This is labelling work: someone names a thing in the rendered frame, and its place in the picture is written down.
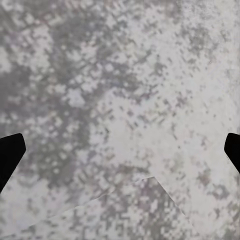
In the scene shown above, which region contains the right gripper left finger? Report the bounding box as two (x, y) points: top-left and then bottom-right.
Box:
(0, 133), (26, 193)

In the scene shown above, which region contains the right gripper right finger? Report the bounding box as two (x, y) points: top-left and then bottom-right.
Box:
(224, 133), (240, 173)

